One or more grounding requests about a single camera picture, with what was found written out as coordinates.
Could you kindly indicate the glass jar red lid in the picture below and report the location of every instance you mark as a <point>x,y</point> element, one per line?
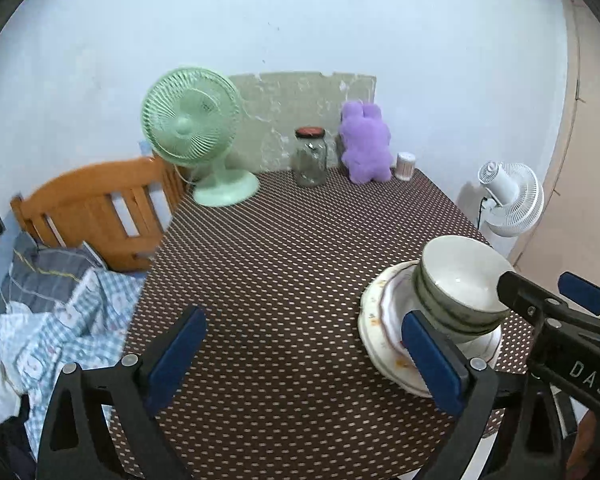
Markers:
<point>309,163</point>

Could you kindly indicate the yellow floral plate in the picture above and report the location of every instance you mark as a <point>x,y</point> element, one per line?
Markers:
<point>393,365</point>

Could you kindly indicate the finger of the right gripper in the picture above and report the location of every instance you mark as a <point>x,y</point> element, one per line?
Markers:
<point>529,300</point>
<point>580,291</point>

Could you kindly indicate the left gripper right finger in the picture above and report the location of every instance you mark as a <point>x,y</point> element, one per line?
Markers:
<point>450,378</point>

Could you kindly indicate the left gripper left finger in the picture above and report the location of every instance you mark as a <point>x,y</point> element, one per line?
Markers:
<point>167,359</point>

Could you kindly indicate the white red-patterned plate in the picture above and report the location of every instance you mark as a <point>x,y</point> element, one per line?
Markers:
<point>399,297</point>

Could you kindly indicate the green desk fan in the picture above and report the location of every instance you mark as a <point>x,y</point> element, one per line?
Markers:
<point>190,118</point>

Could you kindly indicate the green patterned wall sheet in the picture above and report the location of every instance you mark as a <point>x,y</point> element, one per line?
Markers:
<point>275,105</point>

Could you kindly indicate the purple plush toy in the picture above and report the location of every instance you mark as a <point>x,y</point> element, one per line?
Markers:
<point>365,140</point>

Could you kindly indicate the blue checkered blanket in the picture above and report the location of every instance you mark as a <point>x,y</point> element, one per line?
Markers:
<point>88,329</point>

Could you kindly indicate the small speckled ceramic bowl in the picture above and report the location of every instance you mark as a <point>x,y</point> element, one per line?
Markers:
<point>455,281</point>

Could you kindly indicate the grey plaid pillow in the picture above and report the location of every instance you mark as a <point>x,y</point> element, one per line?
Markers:
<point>40,276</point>

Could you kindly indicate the white standing fan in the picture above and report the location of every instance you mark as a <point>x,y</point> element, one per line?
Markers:
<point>515,197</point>

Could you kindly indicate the brown polka dot tablecloth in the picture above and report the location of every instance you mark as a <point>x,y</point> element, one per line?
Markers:
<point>282,387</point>

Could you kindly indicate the wooden bed headboard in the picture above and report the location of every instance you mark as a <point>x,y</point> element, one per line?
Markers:
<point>105,205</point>

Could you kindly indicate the cotton swab container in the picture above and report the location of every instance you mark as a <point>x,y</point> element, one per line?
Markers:
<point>405,166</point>

